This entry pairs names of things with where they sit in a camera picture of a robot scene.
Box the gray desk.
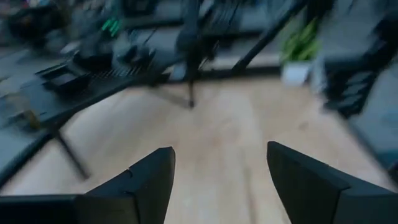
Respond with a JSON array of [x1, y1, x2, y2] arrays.
[[348, 58, 398, 175], [310, 0, 398, 63]]

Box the black floor fan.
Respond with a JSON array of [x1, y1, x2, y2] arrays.
[[6, 1, 71, 47]]

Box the black wavy-edged plate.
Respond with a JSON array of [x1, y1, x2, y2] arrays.
[[73, 49, 114, 72]]

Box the green plant in white pot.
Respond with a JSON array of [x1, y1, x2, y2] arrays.
[[279, 17, 323, 87]]

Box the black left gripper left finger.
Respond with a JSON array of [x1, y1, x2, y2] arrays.
[[76, 146, 177, 224]]

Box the small square black plate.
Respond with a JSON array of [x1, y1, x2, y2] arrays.
[[34, 64, 91, 94]]

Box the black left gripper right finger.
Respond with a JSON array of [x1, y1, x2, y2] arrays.
[[267, 141, 398, 224]]

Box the black perforated metal stand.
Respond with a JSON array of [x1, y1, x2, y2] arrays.
[[0, 57, 197, 189]]

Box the black keypad with blue keys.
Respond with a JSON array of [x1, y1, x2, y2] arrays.
[[323, 58, 379, 118]]

